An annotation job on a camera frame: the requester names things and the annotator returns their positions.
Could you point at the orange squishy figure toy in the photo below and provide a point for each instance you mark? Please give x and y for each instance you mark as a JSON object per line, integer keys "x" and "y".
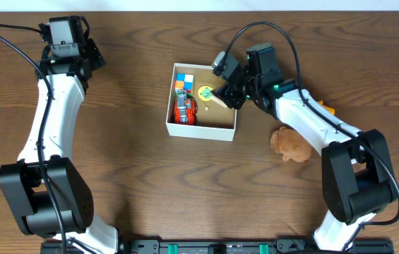
{"x": 331, "y": 110}

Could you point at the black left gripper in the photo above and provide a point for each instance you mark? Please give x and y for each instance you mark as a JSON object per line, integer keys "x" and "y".
{"x": 95, "y": 53}

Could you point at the colourful puzzle cube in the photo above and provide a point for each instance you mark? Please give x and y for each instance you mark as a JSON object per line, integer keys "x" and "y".
{"x": 184, "y": 82}

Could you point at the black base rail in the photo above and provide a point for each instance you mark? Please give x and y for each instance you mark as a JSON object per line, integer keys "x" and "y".
{"x": 280, "y": 245}

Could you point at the brown plush toy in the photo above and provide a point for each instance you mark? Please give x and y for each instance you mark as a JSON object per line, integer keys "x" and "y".
{"x": 290, "y": 144}

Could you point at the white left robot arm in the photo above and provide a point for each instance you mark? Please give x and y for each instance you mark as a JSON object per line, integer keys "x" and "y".
{"x": 44, "y": 191}

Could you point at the white cardboard box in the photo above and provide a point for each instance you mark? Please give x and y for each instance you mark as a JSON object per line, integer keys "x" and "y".
{"x": 213, "y": 121}

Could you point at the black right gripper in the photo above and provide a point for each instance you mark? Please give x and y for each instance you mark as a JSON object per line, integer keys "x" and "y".
{"x": 229, "y": 94}

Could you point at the red toy car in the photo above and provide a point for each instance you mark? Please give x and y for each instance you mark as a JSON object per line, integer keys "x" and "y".
{"x": 185, "y": 109}

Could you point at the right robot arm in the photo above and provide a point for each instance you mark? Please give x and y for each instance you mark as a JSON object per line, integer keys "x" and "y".
{"x": 357, "y": 176}

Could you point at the yellow rattle drum toy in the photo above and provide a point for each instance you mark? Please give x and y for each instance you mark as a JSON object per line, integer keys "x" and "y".
{"x": 205, "y": 94}

